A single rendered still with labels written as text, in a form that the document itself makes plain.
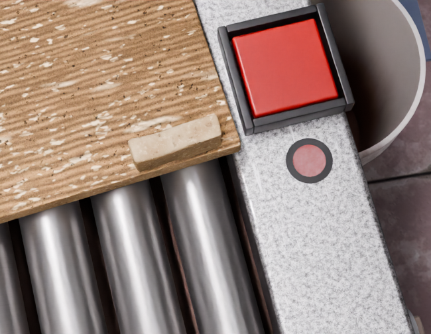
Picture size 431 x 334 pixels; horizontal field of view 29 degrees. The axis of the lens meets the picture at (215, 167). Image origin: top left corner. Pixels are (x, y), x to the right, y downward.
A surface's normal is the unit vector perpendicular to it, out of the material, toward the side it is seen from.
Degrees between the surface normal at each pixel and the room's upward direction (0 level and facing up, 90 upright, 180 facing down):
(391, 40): 87
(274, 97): 0
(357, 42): 87
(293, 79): 0
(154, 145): 9
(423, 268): 0
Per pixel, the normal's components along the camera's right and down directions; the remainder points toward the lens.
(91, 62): 0.01, -0.25
